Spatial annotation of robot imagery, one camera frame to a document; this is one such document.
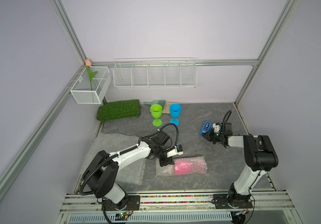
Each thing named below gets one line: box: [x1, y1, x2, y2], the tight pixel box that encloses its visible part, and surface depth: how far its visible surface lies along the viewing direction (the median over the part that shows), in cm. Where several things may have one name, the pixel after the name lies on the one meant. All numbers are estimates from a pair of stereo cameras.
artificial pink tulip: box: [85, 59, 98, 91], surface depth 92 cm
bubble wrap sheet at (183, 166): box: [155, 156, 208, 177], surface depth 80 cm
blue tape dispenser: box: [199, 120, 213, 136], surface depth 103 cm
